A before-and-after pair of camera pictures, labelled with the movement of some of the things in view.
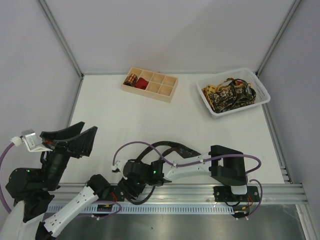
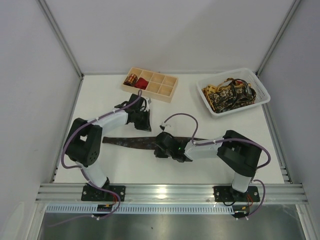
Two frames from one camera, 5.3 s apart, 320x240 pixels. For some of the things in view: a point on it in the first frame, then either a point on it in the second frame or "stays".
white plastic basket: [244, 74] stays
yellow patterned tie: [210, 89] stays
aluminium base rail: [192, 194] stays
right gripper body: [127, 188] to [160, 150]
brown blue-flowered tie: [184, 152] to [144, 143]
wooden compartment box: [150, 84] stays
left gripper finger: [81, 145] to [142, 122]
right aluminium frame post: [293, 8] stays
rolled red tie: [141, 83] stays
